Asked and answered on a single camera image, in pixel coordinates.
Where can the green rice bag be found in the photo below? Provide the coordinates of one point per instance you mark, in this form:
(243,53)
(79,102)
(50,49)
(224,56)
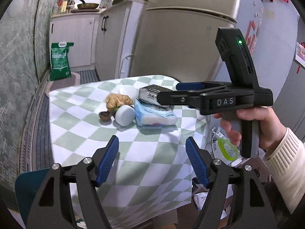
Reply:
(60,68)

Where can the brown food scrap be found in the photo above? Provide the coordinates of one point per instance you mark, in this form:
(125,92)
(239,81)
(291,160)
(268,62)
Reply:
(115,101)

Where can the oval floor mat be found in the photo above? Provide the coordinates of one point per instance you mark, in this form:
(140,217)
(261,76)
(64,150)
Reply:
(74,80)

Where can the right hand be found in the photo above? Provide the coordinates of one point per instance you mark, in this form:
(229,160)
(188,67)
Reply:
(272,131)

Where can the white round lid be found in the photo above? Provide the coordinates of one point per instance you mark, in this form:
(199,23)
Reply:
(129,91)

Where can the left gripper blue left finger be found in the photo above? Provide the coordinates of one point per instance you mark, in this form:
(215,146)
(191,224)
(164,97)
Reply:
(107,160)

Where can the white kitchen cabinet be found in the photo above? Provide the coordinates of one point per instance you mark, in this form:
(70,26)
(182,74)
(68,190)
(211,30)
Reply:
(103,41)

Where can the dark blue chair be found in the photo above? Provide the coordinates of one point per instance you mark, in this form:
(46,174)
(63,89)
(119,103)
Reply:
(26,187)

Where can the cream knit sleeve forearm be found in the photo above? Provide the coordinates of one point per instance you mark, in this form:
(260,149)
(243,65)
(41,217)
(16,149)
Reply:
(286,165)

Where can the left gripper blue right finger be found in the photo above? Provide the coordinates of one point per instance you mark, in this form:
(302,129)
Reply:
(197,162)

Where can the black tissue pack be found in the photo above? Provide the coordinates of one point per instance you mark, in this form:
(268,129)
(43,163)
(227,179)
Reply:
(149,94)

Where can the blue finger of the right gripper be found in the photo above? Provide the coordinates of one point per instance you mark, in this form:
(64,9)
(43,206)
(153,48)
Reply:
(190,86)

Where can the condiment bottles on counter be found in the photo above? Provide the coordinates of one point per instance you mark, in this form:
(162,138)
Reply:
(64,6)

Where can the black frying pan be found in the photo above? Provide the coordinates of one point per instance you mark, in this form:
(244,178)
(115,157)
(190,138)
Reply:
(85,5)

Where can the patterned glass sliding door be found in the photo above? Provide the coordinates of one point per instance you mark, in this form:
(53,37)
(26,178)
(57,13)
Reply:
(24,60)

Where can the trash bag with waste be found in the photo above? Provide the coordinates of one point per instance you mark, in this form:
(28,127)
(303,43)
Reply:
(224,150)

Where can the blue white tissue pack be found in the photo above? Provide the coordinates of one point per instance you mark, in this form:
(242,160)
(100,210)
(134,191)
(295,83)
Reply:
(153,115)

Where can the white plastic cup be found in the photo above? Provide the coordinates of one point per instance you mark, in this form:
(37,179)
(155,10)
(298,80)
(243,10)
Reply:
(125,115)

